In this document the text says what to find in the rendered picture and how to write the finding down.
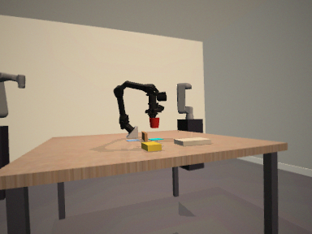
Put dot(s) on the red cup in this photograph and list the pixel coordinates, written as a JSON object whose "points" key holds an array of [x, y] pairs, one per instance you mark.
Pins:
{"points": [[154, 122]]}

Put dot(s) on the yellow block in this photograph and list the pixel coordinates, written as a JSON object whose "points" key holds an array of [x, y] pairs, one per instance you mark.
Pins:
{"points": [[151, 146]]}

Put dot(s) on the beige flat block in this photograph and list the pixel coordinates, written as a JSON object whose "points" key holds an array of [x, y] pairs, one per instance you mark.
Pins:
{"points": [[192, 141]]}

